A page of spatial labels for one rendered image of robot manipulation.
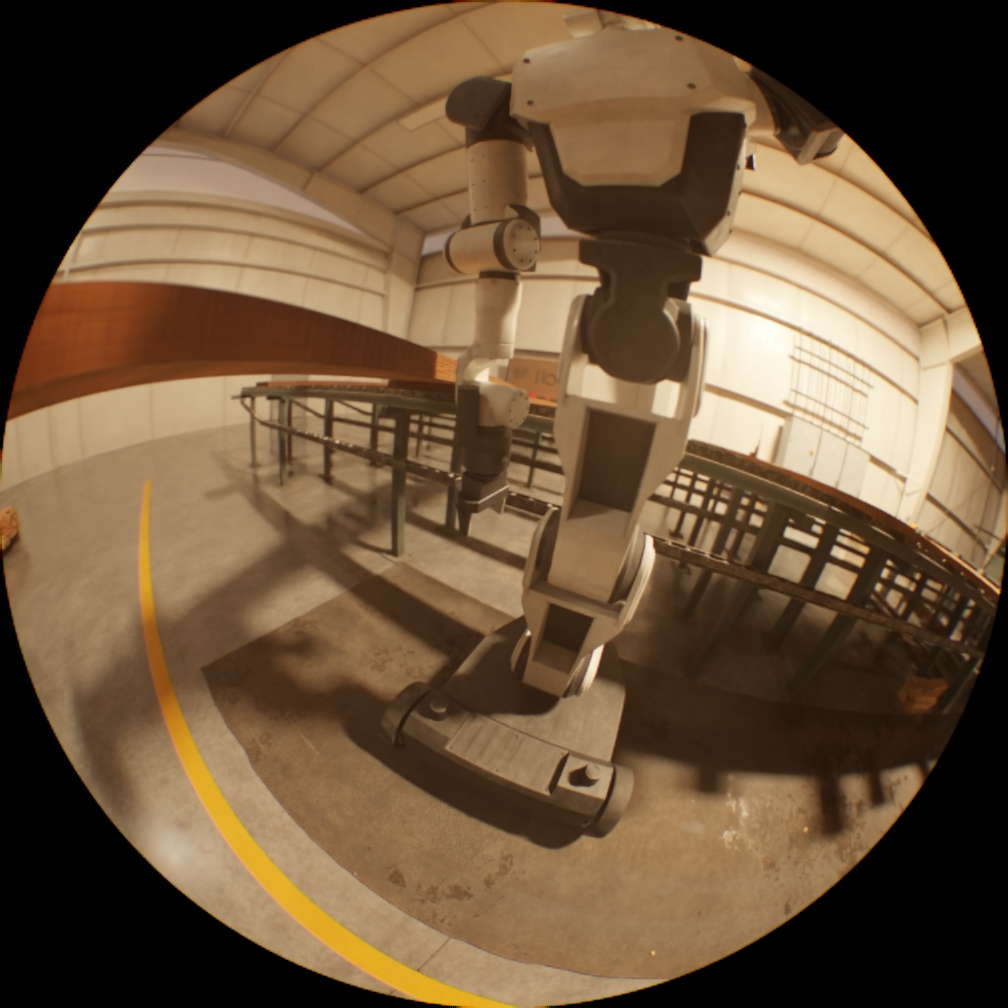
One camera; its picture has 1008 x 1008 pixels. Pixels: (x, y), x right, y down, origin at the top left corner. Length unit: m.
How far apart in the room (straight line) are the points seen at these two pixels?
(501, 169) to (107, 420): 7.67
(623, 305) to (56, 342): 0.43
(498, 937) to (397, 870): 0.27
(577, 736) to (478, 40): 7.18
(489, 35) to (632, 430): 6.43
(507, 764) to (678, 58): 1.04
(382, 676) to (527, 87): 1.29
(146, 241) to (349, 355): 8.19
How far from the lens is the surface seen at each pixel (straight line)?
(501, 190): 0.50
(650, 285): 0.35
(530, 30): 6.38
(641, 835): 0.98
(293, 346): 0.27
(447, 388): 0.86
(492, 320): 0.48
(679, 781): 1.09
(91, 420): 7.89
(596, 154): 0.36
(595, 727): 0.84
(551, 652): 0.67
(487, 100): 0.55
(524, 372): 7.44
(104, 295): 0.21
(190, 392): 7.67
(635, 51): 0.42
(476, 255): 0.47
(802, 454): 7.22
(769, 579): 1.07
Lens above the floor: 0.86
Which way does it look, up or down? 20 degrees down
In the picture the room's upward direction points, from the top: 9 degrees clockwise
